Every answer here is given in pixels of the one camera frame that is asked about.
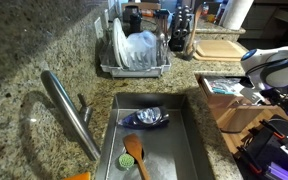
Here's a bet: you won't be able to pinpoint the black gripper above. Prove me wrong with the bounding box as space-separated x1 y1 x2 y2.
239 83 288 117

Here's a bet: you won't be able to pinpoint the light wooden kitchen drawer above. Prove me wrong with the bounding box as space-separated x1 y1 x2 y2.
194 73 278 135

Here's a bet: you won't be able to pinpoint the black and orange clamp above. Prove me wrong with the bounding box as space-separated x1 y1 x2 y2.
259 119 287 142

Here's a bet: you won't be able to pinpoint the large wooden cutting board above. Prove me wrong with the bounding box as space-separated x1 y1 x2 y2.
193 39 249 63

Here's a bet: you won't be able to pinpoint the black equipment cart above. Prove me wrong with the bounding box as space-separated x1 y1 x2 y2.
233 114 288 180

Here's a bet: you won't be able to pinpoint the clear glass utensil cup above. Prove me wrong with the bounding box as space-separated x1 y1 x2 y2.
182 39 202 62

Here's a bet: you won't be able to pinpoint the white paper towel roll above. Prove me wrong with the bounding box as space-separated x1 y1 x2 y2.
221 0 255 31

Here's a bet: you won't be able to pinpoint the long wooden spoon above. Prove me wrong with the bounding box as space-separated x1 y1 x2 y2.
185 4 204 58

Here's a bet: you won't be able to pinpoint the black knife block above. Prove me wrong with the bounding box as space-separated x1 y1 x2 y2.
168 4 194 53

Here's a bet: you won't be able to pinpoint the stainless steel sink basin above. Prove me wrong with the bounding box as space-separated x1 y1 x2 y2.
94 92 216 180

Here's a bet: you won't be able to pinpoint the metal utensils in rack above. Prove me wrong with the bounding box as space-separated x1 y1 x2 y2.
153 9 172 66

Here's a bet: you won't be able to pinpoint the blue bowl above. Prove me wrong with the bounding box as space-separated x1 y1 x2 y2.
117 106 171 131

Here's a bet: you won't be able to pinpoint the clear plastic bag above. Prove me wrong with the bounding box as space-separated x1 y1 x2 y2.
125 30 159 72

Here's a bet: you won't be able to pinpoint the grey dish drying rack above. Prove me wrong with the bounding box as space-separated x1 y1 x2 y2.
98 31 172 80

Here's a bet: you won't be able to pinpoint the wooden spatula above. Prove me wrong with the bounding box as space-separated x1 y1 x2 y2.
122 132 152 180

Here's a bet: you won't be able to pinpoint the small white plate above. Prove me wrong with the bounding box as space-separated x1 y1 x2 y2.
117 28 131 69

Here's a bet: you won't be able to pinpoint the black bottle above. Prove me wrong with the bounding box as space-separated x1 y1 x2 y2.
128 11 144 35

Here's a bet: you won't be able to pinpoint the green round scrubber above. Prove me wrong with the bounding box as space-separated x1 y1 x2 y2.
117 152 136 172

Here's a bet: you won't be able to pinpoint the large white plate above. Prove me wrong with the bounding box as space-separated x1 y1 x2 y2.
112 17 126 69

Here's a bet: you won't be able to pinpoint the curved steel kitchen faucet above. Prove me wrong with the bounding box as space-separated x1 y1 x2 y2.
39 69 102 163

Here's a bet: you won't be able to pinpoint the orange sponge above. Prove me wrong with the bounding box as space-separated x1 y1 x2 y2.
61 171 92 180

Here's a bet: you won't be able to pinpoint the teal handled kitchen tool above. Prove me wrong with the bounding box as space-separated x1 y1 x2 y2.
211 87 236 96

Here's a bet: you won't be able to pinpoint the white wall outlet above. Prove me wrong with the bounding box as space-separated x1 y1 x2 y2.
93 16 105 40

